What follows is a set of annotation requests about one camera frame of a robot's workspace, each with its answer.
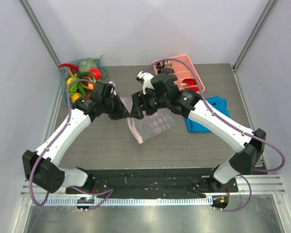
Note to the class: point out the green grape bunch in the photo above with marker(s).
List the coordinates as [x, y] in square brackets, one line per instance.
[73, 87]

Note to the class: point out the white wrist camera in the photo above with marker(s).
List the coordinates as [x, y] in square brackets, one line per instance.
[112, 91]
[145, 79]

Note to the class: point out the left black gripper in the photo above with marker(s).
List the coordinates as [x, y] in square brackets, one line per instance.
[121, 112]

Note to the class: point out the red item in tray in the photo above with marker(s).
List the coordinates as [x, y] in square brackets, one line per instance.
[190, 83]

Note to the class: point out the clear zip top bag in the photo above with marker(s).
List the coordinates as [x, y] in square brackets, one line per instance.
[150, 126]

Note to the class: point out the blue folded cloth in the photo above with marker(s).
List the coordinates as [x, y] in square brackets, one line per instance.
[201, 119]

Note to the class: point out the green scallion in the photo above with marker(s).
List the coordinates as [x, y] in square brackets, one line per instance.
[86, 75]

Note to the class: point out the white slotted cable duct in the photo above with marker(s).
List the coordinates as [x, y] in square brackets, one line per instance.
[90, 201]

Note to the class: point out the green netted melon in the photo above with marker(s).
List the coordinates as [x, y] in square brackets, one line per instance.
[87, 64]

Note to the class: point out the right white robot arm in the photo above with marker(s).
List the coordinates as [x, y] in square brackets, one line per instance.
[160, 92]

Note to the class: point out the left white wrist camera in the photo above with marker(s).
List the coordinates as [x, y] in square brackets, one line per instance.
[112, 91]

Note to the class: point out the green pepper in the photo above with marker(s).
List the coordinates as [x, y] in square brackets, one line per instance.
[81, 89]

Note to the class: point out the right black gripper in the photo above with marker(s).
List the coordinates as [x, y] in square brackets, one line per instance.
[141, 104]

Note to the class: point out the red chili pepper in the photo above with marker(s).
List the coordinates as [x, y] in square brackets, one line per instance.
[69, 65]

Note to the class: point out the orange tangerine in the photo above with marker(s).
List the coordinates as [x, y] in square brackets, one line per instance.
[87, 85]

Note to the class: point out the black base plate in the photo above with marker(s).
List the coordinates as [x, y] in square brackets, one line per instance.
[154, 183]

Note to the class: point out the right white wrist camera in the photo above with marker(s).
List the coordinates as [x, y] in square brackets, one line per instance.
[145, 79]

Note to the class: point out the red apple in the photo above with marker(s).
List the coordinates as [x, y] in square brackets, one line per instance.
[95, 73]

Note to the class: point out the yellow lemon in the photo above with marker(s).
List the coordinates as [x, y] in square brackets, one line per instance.
[76, 96]

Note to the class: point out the blue plastic fruit basket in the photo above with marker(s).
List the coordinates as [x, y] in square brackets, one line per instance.
[66, 73]

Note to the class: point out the pink compartment tray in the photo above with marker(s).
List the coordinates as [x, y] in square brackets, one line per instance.
[178, 68]

